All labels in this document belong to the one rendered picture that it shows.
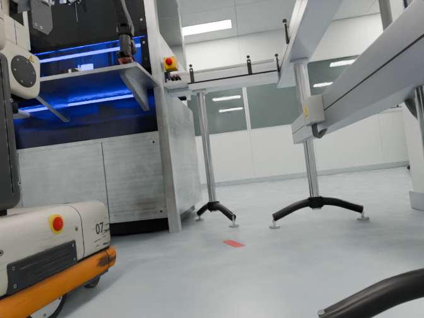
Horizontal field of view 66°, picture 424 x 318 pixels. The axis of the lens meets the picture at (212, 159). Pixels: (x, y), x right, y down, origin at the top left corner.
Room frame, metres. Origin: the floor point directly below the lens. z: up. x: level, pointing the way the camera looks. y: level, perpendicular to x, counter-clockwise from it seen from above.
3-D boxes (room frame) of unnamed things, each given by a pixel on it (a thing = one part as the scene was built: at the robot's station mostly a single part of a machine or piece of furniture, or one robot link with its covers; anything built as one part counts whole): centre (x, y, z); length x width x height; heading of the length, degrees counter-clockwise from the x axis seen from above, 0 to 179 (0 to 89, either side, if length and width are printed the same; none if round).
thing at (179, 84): (1.97, 0.16, 0.87); 0.14 x 0.13 x 0.02; 174
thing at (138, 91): (1.75, 0.37, 0.79); 0.34 x 0.03 x 0.13; 174
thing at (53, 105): (1.81, 0.87, 0.79); 0.34 x 0.03 x 0.13; 174
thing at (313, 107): (1.16, -0.38, 0.50); 0.12 x 0.05 x 0.09; 174
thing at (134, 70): (1.79, 0.62, 0.87); 0.70 x 0.48 x 0.02; 84
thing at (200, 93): (2.06, 0.02, 0.46); 0.09 x 0.09 x 0.77; 84
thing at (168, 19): (2.40, 0.19, 1.50); 0.85 x 0.01 x 0.59; 174
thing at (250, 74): (2.04, -0.12, 0.92); 0.69 x 0.15 x 0.16; 84
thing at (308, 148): (1.68, -0.50, 0.46); 0.09 x 0.09 x 0.77; 84
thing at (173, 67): (1.93, 0.18, 0.99); 0.08 x 0.07 x 0.07; 174
